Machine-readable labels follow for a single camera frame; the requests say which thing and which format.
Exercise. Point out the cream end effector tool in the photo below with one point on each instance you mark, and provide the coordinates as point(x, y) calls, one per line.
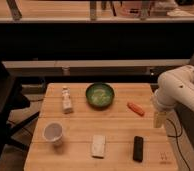
point(159, 119)

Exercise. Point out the black eraser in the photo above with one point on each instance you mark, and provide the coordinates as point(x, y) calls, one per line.
point(138, 149)

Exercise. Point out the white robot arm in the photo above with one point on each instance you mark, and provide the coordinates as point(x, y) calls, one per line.
point(174, 86)

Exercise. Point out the orange carrot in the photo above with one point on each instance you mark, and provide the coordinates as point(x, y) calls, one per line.
point(135, 108)

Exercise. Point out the green bowl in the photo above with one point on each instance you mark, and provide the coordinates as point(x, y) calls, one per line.
point(99, 95)

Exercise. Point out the white sponge block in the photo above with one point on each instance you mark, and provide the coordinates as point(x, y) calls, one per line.
point(98, 146)

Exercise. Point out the white small bottle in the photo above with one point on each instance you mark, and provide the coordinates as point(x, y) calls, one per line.
point(66, 100)

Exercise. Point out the white paper cup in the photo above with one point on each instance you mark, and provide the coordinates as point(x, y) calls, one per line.
point(53, 133)

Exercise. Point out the black stand left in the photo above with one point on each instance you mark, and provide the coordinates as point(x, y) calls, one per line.
point(11, 98)

